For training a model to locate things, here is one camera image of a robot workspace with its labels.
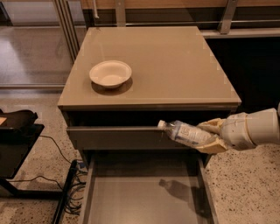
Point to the white paper bowl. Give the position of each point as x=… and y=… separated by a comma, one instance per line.
x=110, y=73

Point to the metal railing frame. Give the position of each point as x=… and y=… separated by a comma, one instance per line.
x=218, y=19

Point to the grey drawer cabinet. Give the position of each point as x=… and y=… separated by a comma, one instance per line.
x=175, y=76

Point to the grey open middle drawer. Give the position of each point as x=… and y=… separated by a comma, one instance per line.
x=153, y=190

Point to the grey top drawer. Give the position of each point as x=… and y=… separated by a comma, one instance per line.
x=121, y=138

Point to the black power strip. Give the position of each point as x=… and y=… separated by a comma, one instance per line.
x=63, y=198

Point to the clear blue plastic bottle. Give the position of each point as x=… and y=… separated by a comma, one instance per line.
x=184, y=133

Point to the black side table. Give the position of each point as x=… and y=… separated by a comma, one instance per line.
x=18, y=134

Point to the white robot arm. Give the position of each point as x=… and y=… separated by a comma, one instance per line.
x=263, y=127

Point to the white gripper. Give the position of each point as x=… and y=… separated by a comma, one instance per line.
x=235, y=131

